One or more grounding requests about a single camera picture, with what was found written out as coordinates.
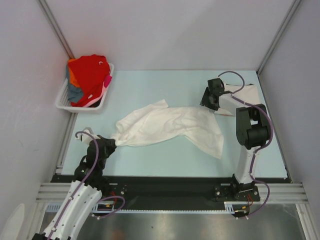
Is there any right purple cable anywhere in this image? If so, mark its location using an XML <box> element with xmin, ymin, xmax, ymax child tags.
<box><xmin>217</xmin><ymin>71</ymin><xmax>275</xmax><ymax>221</ymax></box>

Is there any orange garment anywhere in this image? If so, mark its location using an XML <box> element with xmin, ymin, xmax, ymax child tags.
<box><xmin>67</xmin><ymin>58</ymin><xmax>80</xmax><ymax>88</ymax></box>

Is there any grey blue garment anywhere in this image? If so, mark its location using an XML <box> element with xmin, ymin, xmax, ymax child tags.
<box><xmin>66</xmin><ymin>66</ymin><xmax>84</xmax><ymax>103</ymax></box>

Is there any slotted cable duct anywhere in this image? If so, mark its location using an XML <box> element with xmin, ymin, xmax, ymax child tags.
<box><xmin>46</xmin><ymin>201</ymin><xmax>253</xmax><ymax>215</ymax></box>

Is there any white plastic basket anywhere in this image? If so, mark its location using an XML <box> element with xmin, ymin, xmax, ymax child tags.
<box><xmin>55</xmin><ymin>54</ymin><xmax>113</xmax><ymax>113</ymax></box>

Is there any left corner aluminium post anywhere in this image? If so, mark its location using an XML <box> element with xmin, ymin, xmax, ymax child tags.
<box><xmin>36</xmin><ymin>0</ymin><xmax>75</xmax><ymax>59</ymax></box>

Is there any red t shirt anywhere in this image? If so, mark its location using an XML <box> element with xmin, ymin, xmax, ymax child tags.
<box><xmin>69</xmin><ymin>54</ymin><xmax>111</xmax><ymax>108</ymax></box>

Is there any corner aluminium post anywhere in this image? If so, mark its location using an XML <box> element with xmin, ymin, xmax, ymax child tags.
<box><xmin>256</xmin><ymin>0</ymin><xmax>303</xmax><ymax>77</ymax></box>
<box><xmin>36</xmin><ymin>0</ymin><xmax>75</xmax><ymax>59</ymax></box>

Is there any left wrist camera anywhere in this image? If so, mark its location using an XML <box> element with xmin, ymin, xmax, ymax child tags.
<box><xmin>75</xmin><ymin>127</ymin><xmax>96</xmax><ymax>146</ymax></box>

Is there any white printed t shirt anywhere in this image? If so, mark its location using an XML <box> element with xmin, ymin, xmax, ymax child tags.
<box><xmin>110</xmin><ymin>99</ymin><xmax>224</xmax><ymax>159</ymax></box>

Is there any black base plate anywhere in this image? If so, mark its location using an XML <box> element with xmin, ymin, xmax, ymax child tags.
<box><xmin>49</xmin><ymin>174</ymin><xmax>292</xmax><ymax>211</ymax></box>

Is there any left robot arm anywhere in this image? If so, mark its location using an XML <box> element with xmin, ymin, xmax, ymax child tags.
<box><xmin>32</xmin><ymin>130</ymin><xmax>117</xmax><ymax>240</ymax></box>

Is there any right corner aluminium post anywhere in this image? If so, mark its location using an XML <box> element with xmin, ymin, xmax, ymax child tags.
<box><xmin>256</xmin><ymin>0</ymin><xmax>303</xmax><ymax>77</ymax></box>

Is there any pink garment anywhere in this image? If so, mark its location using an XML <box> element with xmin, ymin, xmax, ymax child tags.
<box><xmin>85</xmin><ymin>75</ymin><xmax>112</xmax><ymax>108</ymax></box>

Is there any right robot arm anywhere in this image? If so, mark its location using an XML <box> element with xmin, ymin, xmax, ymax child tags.
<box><xmin>200</xmin><ymin>78</ymin><xmax>273</xmax><ymax>202</ymax></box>

